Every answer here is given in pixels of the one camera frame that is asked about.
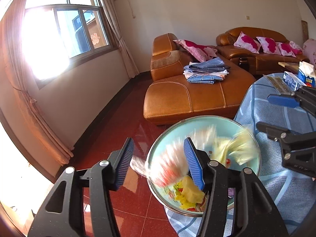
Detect pale yellow plastic wrapper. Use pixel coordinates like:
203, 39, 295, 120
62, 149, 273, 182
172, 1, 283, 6
197, 125, 259, 166

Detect yellow plastic bag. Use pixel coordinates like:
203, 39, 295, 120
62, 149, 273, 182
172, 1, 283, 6
170, 181, 197, 212

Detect clear bag red white print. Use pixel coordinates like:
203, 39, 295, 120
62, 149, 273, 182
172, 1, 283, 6
130, 139, 189, 188

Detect purple floral wrapper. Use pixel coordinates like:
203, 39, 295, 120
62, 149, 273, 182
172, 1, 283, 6
228, 188, 235, 198

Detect white blue milk box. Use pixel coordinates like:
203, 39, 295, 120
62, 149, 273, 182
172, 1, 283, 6
283, 71, 306, 91

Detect clear dark snack packet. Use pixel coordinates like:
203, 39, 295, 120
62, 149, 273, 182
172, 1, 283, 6
264, 75, 292, 95

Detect blue Look milk carton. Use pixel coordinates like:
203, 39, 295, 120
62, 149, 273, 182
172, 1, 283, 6
298, 62, 315, 88

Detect wooden glass-top coffee table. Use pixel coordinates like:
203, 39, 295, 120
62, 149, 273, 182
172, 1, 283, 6
278, 62, 299, 74

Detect blue plaid tablecloth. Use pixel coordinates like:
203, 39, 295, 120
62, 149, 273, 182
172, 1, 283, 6
164, 72, 316, 237

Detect pink blanket on chair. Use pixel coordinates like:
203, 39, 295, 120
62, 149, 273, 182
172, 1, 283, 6
303, 39, 316, 66

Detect brown leather three-seat sofa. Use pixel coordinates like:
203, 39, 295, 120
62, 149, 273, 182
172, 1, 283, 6
216, 27, 309, 75

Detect folded blue plaid bedding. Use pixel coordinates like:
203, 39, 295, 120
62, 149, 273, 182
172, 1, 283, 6
183, 57, 230, 84

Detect pink floral pillow on chaise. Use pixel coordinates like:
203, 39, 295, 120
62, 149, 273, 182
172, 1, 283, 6
173, 39, 217, 62

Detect large framed window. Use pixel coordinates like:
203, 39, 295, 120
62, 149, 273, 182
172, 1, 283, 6
23, 0, 116, 88

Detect pink left curtain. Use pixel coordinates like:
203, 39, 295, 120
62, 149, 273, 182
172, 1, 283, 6
0, 0, 74, 166

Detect beige right curtain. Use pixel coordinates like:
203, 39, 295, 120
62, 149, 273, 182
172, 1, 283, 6
101, 0, 139, 79

